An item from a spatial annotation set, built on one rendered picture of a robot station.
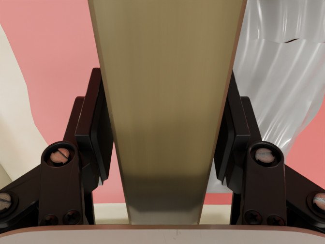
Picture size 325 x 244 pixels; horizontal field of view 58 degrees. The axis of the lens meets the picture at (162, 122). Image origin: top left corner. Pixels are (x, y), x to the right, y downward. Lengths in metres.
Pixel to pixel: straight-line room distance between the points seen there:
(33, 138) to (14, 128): 0.02
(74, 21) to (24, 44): 0.04
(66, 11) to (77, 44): 0.02
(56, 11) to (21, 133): 0.12
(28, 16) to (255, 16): 0.12
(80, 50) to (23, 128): 0.09
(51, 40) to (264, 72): 0.13
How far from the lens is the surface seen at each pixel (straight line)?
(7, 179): 0.32
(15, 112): 0.24
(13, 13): 0.19
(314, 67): 0.20
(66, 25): 0.18
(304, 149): 0.28
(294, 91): 0.21
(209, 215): 0.36
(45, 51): 0.20
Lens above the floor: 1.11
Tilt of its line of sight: 43 degrees down
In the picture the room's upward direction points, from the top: 180 degrees clockwise
